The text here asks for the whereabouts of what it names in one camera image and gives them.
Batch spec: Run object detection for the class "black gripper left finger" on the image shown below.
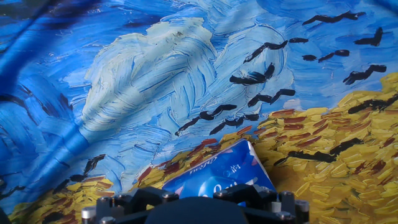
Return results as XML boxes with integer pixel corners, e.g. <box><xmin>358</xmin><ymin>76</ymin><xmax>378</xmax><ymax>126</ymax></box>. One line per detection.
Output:
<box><xmin>81</xmin><ymin>186</ymin><xmax>180</xmax><ymax>224</ymax></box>

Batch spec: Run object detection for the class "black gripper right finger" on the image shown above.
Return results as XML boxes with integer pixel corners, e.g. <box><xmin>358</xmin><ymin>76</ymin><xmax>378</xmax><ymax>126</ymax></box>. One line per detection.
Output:
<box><xmin>213</xmin><ymin>183</ymin><xmax>310</xmax><ymax>224</ymax></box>

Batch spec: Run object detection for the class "blue tissue pack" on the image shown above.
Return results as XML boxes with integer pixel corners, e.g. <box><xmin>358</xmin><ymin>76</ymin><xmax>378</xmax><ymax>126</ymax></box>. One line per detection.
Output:
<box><xmin>161</xmin><ymin>139</ymin><xmax>277</xmax><ymax>208</ymax></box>

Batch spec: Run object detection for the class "Van Gogh print cloth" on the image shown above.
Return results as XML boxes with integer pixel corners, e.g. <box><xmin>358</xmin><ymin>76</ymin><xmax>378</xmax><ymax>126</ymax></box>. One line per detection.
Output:
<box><xmin>0</xmin><ymin>0</ymin><xmax>398</xmax><ymax>224</ymax></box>

